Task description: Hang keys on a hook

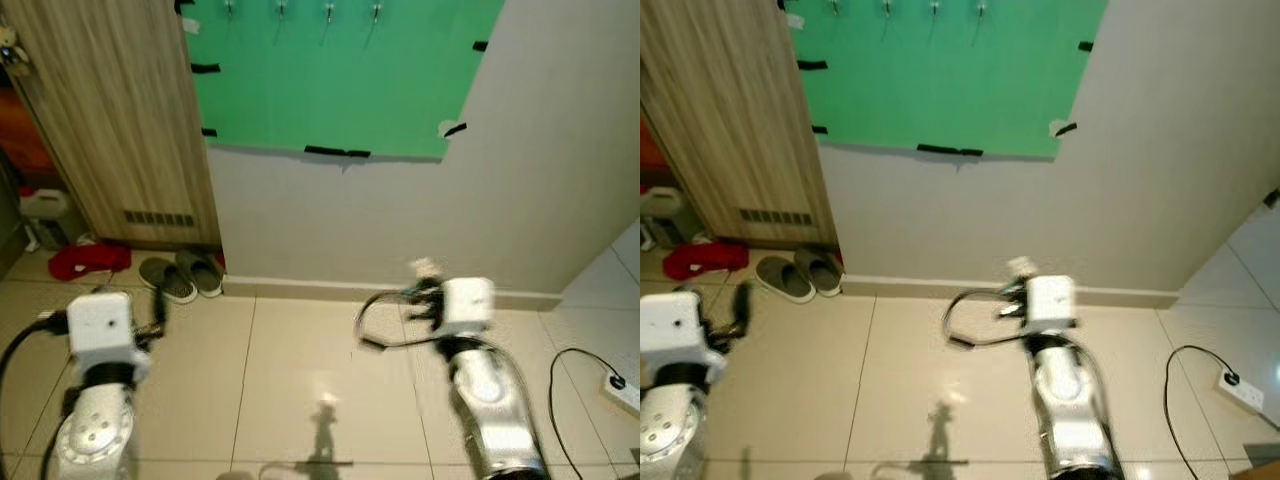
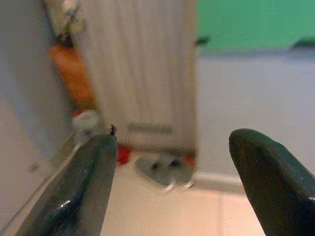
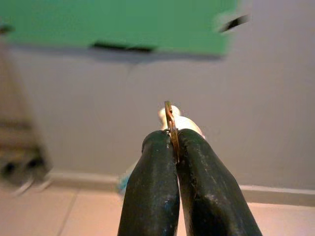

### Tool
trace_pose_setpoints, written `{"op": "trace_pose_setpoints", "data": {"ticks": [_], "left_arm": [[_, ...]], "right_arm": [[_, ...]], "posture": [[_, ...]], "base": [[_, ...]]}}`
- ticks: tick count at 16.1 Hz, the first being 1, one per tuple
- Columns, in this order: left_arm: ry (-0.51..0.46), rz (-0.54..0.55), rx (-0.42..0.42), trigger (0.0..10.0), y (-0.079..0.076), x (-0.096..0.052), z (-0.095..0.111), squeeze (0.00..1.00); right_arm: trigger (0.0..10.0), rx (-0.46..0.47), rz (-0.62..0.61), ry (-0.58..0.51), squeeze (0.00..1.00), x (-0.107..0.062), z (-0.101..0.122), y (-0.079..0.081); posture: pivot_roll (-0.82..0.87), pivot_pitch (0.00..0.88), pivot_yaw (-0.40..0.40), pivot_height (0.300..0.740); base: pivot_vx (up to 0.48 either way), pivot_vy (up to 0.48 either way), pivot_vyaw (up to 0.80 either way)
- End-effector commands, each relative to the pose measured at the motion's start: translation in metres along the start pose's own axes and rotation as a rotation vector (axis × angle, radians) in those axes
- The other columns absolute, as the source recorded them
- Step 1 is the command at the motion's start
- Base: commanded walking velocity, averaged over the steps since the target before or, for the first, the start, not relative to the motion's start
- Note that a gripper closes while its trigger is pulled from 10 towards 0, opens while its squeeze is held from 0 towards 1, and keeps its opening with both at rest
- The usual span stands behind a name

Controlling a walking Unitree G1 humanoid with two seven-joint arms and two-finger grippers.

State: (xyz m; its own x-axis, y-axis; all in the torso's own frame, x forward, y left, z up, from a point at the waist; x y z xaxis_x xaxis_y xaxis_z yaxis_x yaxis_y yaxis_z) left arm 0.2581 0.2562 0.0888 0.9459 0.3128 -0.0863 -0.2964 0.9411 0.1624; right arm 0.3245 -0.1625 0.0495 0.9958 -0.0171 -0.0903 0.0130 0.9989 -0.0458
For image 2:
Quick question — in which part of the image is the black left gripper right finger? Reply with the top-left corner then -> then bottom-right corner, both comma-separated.
228,128 -> 315,236

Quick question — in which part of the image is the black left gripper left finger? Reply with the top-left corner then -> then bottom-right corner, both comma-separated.
14,124 -> 119,236

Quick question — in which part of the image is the red cloth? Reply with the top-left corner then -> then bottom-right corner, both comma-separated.
117,144 -> 133,165

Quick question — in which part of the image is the white canister with red cap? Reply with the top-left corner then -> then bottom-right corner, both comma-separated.
70,109 -> 99,139

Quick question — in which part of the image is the grey slipper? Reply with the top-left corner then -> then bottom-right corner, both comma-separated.
159,151 -> 195,189
134,155 -> 174,193

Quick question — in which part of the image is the small red object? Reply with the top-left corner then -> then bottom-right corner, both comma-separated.
184,155 -> 197,168

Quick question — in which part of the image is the orange plastic bag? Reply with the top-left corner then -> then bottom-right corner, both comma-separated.
47,44 -> 97,107

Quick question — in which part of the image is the grey wood-grain door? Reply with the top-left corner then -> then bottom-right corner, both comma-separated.
72,0 -> 198,154

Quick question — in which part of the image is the black tape strip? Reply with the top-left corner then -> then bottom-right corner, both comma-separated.
195,35 -> 211,47

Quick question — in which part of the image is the white teddy bear keychain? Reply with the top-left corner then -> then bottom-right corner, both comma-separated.
62,0 -> 85,33

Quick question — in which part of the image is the green wall sheet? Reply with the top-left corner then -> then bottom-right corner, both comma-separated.
195,0 -> 315,54

